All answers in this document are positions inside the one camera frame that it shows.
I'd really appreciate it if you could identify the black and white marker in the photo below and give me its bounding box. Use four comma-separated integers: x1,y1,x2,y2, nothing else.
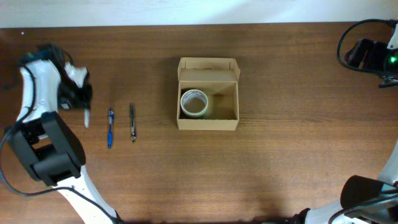
84,109,90,128

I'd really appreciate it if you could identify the white masking tape roll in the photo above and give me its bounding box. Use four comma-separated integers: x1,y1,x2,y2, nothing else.
180,89,209,118

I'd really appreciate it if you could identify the green tape roll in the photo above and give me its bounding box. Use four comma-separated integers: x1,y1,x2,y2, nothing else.
200,109,212,119

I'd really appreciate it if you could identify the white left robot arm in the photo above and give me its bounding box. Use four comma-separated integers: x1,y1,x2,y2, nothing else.
1,44,123,223

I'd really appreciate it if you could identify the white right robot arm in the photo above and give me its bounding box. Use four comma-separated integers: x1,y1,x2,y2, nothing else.
284,19,397,224

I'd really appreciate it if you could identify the blue pen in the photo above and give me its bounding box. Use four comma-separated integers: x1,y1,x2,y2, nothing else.
108,108,114,149

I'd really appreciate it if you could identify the black pen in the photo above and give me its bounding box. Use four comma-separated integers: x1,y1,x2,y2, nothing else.
130,103,136,143

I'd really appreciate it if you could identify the open cardboard box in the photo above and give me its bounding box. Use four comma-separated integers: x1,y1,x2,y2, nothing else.
177,57,240,131

